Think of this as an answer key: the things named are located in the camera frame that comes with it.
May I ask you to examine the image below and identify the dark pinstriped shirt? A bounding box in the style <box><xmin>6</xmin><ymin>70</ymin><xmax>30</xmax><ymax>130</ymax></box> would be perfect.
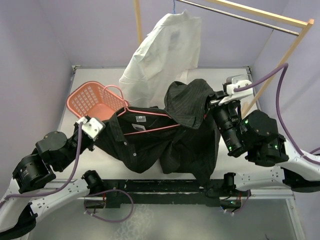
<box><xmin>95</xmin><ymin>78</ymin><xmax>220</xmax><ymax>187</ymax></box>

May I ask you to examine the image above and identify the pink wire hanger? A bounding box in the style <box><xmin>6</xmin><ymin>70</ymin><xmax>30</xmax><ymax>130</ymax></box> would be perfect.
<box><xmin>102</xmin><ymin>84</ymin><xmax>181</xmax><ymax>136</ymax></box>

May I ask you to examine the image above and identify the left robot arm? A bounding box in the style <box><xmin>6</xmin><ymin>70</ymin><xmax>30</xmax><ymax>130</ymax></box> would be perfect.
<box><xmin>0</xmin><ymin>116</ymin><xmax>106</xmax><ymax>240</ymax></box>

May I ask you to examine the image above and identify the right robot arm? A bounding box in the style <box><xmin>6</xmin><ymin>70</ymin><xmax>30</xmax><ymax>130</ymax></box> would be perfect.
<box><xmin>206</xmin><ymin>91</ymin><xmax>320</xmax><ymax>196</ymax></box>

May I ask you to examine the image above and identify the white hanging shirt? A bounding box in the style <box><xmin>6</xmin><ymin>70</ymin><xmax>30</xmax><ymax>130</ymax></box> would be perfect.
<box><xmin>118</xmin><ymin>10</ymin><xmax>202</xmax><ymax>109</ymax></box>

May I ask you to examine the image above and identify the blue hanger hook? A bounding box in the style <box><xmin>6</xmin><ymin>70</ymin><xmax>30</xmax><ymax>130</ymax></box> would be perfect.
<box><xmin>172</xmin><ymin>0</ymin><xmax>176</xmax><ymax>14</ymax></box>

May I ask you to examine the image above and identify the pink plastic laundry basket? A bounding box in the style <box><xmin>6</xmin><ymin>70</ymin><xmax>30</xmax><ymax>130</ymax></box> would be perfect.
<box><xmin>66</xmin><ymin>81</ymin><xmax>128</xmax><ymax>121</ymax></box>

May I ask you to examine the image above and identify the wooden clothes rack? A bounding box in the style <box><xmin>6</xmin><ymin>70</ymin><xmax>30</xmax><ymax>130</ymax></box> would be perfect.
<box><xmin>140</xmin><ymin>0</ymin><xmax>320</xmax><ymax>119</ymax></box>

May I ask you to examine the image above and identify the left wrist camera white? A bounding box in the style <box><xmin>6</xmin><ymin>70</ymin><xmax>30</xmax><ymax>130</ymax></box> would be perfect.
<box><xmin>75</xmin><ymin>115</ymin><xmax>106</xmax><ymax>142</ymax></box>

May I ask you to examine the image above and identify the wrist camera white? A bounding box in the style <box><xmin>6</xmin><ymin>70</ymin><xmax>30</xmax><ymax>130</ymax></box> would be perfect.
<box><xmin>75</xmin><ymin>115</ymin><xmax>106</xmax><ymax>142</ymax></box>
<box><xmin>218</xmin><ymin>74</ymin><xmax>253</xmax><ymax>106</ymax></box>

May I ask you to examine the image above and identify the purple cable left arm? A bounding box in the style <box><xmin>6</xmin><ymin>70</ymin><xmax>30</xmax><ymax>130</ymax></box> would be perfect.
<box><xmin>0</xmin><ymin>121</ymin><xmax>83</xmax><ymax>208</ymax></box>

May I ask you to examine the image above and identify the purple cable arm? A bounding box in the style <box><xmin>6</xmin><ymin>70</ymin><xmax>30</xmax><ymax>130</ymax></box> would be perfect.
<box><xmin>234</xmin><ymin>62</ymin><xmax>320</xmax><ymax>166</ymax></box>
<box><xmin>0</xmin><ymin>121</ymin><xmax>83</xmax><ymax>208</ymax></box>

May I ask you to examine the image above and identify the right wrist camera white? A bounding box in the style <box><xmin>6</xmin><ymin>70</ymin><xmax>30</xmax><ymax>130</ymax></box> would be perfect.
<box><xmin>218</xmin><ymin>74</ymin><xmax>253</xmax><ymax>106</ymax></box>

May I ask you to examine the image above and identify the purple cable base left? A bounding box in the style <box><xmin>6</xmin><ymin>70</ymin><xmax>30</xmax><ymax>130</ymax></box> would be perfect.
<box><xmin>83</xmin><ymin>188</ymin><xmax>135</xmax><ymax>223</ymax></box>

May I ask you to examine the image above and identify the purple cable base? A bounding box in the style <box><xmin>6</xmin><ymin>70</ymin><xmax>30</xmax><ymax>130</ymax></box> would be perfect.
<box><xmin>220</xmin><ymin>190</ymin><xmax>252</xmax><ymax>216</ymax></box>
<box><xmin>83</xmin><ymin>188</ymin><xmax>135</xmax><ymax>223</ymax></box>

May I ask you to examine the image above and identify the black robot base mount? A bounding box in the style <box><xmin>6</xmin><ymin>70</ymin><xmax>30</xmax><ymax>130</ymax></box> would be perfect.
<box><xmin>103</xmin><ymin>179</ymin><xmax>241</xmax><ymax>207</ymax></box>

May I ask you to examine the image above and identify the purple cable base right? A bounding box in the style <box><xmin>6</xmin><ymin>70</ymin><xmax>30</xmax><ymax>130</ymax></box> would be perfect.
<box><xmin>220</xmin><ymin>190</ymin><xmax>252</xmax><ymax>216</ymax></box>

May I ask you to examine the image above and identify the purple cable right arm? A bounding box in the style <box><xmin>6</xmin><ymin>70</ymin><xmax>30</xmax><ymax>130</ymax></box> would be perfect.
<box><xmin>234</xmin><ymin>62</ymin><xmax>320</xmax><ymax>166</ymax></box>

